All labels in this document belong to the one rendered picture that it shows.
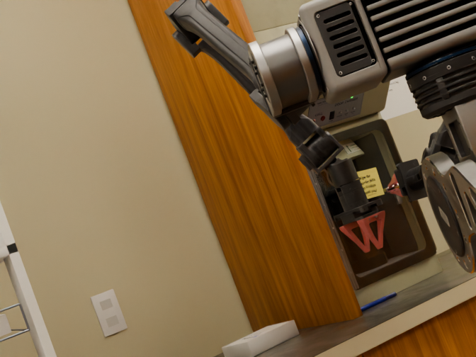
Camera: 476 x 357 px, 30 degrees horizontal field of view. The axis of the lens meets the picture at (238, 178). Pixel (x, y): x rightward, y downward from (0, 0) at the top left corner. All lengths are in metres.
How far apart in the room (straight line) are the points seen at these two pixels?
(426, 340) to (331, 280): 0.29
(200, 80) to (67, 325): 0.74
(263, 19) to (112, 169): 0.60
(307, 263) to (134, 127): 0.69
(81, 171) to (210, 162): 0.36
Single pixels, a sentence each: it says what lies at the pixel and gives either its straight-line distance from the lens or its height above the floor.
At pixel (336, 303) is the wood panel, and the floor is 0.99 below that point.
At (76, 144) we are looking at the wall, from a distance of 2.52.
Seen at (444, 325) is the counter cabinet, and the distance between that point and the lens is 2.12.
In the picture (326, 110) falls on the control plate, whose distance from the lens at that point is 2.31.
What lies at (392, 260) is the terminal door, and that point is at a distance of 2.38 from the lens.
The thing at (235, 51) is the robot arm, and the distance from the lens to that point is 1.74.
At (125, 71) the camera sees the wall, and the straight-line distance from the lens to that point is 2.64.
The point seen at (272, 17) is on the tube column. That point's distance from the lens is 2.40.
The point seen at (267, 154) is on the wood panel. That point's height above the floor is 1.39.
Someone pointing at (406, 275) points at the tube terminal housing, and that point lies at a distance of 2.42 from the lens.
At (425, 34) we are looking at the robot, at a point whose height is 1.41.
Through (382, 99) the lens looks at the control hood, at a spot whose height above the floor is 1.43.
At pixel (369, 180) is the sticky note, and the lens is 2.39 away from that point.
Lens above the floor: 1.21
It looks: 4 degrees up
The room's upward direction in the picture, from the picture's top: 21 degrees counter-clockwise
